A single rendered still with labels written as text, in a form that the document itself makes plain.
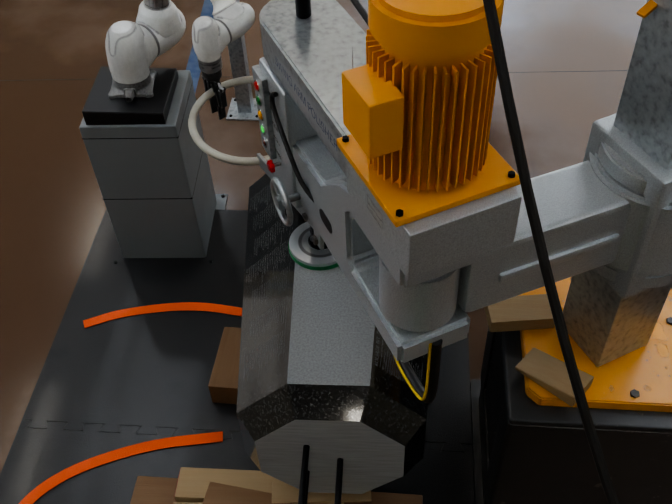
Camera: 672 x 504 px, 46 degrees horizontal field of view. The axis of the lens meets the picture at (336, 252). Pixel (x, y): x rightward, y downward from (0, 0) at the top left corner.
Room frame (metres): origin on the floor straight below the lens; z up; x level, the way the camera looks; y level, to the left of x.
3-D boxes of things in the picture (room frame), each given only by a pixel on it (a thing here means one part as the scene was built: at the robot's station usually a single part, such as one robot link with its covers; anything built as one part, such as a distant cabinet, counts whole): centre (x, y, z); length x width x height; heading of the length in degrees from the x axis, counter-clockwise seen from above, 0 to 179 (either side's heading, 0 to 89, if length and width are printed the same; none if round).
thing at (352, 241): (1.49, -0.08, 1.30); 0.74 x 0.23 x 0.49; 22
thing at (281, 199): (1.70, 0.12, 1.20); 0.15 x 0.10 x 0.15; 22
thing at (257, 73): (1.88, 0.18, 1.37); 0.08 x 0.03 x 0.28; 22
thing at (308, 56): (1.53, -0.08, 1.62); 0.96 x 0.25 x 0.17; 22
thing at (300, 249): (1.86, 0.05, 0.84); 0.21 x 0.21 x 0.01
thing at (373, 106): (1.24, -0.18, 1.90); 0.31 x 0.28 x 0.40; 112
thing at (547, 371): (1.31, -0.62, 0.80); 0.20 x 0.10 x 0.05; 44
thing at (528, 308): (1.54, -0.56, 0.81); 0.20 x 0.10 x 0.05; 91
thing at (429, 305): (1.25, -0.19, 1.34); 0.19 x 0.19 x 0.20
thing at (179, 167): (2.81, 0.80, 0.40); 0.50 x 0.50 x 0.80; 86
